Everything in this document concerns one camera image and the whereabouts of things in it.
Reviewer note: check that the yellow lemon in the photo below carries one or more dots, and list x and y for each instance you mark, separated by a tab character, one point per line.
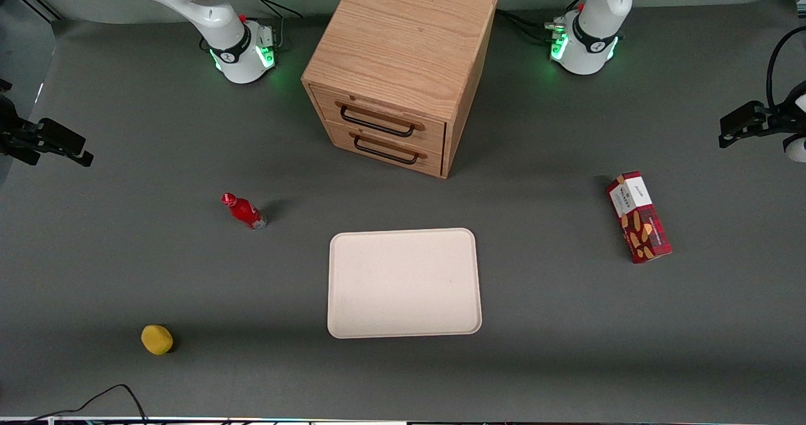
157	339

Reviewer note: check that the grey table mat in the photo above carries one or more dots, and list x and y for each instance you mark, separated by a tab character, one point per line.
567	324

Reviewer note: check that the red soda bottle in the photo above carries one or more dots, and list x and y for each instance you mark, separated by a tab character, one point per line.
244	211

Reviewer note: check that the beige rectangular tray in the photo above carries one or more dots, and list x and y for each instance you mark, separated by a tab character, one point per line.
403	283

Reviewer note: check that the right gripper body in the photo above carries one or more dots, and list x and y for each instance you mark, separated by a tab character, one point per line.
12	136

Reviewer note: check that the red cookie box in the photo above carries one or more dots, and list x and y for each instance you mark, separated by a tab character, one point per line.
641	223

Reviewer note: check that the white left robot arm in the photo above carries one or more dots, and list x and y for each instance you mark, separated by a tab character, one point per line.
585	56

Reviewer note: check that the wooden two-drawer cabinet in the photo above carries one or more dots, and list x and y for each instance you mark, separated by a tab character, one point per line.
403	34

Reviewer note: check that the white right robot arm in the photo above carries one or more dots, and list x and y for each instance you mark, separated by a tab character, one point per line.
236	60

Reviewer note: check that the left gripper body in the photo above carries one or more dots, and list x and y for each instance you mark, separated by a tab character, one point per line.
776	119

